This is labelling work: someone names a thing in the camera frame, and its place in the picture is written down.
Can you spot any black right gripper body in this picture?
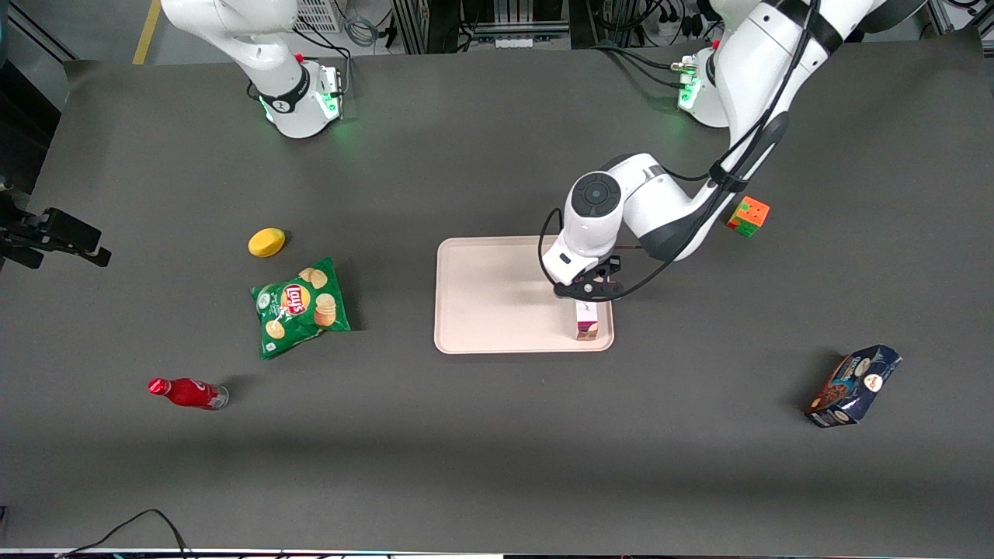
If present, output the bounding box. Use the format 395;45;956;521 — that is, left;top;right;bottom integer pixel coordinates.
0;181;45;238

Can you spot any red cookie box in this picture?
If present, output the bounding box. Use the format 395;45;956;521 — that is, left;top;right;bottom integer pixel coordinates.
574;299;601;342

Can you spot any pale pink plastic tray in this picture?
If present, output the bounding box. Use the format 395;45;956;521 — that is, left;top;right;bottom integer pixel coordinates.
433;236;614;356

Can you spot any blue cookie box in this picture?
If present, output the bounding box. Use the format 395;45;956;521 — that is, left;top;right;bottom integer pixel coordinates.
805;345;903;429

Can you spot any white vented box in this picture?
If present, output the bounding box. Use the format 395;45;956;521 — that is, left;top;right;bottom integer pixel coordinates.
294;0;343;34

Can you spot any orange green puzzle cube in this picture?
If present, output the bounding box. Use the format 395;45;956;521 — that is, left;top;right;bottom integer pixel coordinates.
727;196;771;238

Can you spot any yellow lemon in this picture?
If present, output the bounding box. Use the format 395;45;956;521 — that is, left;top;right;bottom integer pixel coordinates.
248;227;287;259

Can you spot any red soda bottle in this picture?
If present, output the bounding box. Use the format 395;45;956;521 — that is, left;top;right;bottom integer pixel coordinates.
148;377;230;411

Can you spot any green chips bag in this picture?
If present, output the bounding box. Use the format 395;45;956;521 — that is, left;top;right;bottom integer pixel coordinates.
250;257;352;360

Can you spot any aluminium equipment rack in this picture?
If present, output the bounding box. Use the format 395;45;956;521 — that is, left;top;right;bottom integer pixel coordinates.
391;0;574;55

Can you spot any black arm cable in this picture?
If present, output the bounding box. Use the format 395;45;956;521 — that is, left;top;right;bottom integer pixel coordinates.
537;0;825;305

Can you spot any black cable at table edge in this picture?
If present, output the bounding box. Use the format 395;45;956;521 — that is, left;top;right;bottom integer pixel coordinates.
56;509;192;559

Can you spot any grey coiled cable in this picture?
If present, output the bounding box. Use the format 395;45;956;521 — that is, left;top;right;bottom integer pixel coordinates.
343;0;383;48

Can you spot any black thin base cable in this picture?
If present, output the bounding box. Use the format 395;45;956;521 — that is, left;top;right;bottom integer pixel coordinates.
294;19;353;99

